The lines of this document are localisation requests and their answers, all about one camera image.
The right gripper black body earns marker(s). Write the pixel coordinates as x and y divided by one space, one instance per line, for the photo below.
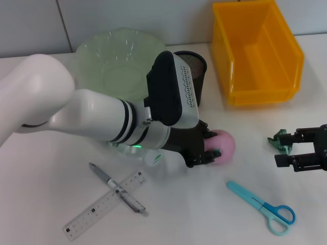
322 145

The water bottle green label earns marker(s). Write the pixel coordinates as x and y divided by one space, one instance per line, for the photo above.
153 159

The transparent plastic ruler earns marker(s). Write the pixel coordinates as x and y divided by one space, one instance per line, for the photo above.
89 211

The green translucent fruit bowl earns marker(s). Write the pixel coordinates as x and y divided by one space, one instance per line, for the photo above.
115 58

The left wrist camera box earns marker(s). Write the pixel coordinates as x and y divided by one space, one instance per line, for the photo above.
168 89

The black mesh pen holder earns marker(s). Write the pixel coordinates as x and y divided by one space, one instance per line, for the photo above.
200 76

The pink toy peach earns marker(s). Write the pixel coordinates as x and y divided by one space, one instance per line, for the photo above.
224 145

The green plastic wrapper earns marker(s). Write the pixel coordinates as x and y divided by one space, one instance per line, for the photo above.
274 139

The grey pen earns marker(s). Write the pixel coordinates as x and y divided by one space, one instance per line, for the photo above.
102 176

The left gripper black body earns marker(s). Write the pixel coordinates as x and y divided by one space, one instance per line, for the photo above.
186 137

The yellow plastic bin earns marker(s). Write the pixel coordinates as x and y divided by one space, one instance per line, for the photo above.
258 63

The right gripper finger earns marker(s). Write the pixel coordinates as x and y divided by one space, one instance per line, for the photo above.
286 140
283 160

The light blue scissors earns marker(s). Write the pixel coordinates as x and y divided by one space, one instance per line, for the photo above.
242 192

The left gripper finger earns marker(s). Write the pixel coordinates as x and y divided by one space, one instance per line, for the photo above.
208 131
209 156

